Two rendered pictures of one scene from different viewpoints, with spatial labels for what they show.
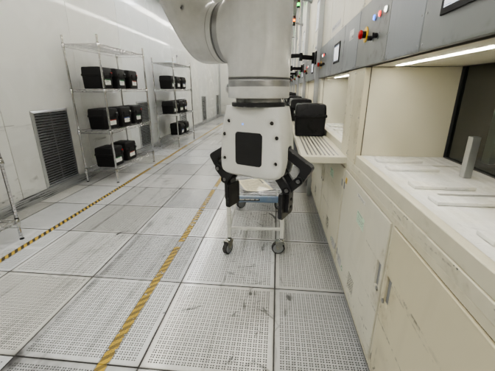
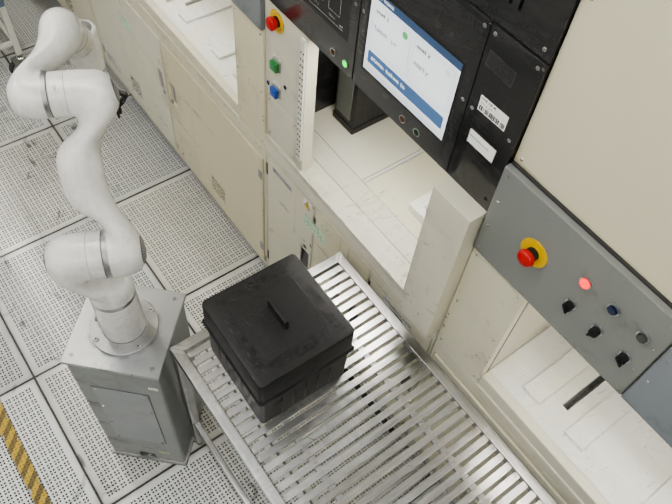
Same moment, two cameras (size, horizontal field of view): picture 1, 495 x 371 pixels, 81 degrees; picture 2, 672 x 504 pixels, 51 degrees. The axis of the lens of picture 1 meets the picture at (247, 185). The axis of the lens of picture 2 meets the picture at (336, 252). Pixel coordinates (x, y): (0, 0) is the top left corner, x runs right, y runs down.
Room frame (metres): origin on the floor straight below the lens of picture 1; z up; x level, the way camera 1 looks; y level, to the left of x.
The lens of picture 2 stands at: (-1.12, 0.58, 2.56)
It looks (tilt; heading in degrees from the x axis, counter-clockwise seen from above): 55 degrees down; 312
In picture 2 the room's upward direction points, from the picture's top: 7 degrees clockwise
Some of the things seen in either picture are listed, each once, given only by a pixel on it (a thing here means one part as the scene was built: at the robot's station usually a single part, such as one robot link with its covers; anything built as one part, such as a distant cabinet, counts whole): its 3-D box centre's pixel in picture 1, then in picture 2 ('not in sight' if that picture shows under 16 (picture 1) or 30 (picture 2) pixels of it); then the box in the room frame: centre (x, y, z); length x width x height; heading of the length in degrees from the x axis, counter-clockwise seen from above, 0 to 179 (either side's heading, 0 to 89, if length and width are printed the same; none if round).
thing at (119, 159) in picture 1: (110, 155); not in sight; (3.89, 1.89, 0.31); 0.30 x 0.28 x 0.26; 173
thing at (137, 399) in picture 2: not in sight; (145, 381); (-0.10, 0.29, 0.38); 0.28 x 0.28 x 0.76; 39
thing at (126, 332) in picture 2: not in sight; (119, 310); (-0.10, 0.29, 0.85); 0.19 x 0.19 x 0.18
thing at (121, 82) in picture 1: (113, 79); not in sight; (4.25, 1.86, 1.31); 0.30 x 0.28 x 0.26; 179
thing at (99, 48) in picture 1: (116, 110); not in sight; (4.25, 1.87, 0.89); 1.22 x 0.47 x 1.77; 174
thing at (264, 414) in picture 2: not in sight; (277, 346); (-0.46, 0.02, 0.85); 0.28 x 0.28 x 0.17; 83
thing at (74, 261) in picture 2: not in sight; (89, 269); (-0.08, 0.32, 1.07); 0.19 x 0.12 x 0.24; 60
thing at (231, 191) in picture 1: (226, 184); not in sight; (0.45, 0.03, 1.03); 0.03 x 0.03 x 0.07; 59
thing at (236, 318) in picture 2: not in sight; (277, 323); (-0.46, 0.02, 0.98); 0.29 x 0.29 x 0.13; 83
